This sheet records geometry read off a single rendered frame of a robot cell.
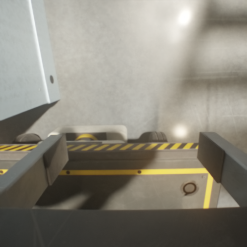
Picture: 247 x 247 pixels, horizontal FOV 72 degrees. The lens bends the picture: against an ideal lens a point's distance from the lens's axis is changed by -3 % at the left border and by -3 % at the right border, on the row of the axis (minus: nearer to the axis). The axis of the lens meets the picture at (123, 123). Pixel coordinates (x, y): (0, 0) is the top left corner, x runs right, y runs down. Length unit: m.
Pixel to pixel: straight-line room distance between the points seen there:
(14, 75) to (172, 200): 0.48
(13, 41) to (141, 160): 0.42
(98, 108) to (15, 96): 0.31
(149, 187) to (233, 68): 0.54
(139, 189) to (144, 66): 0.43
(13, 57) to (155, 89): 0.46
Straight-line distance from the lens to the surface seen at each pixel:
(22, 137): 0.70
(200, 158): 0.17
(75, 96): 0.70
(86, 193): 0.45
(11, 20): 0.54
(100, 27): 0.69
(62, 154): 0.16
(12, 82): 0.48
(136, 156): 0.38
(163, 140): 0.58
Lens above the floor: 0.66
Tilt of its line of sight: 74 degrees down
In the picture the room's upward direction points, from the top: 175 degrees counter-clockwise
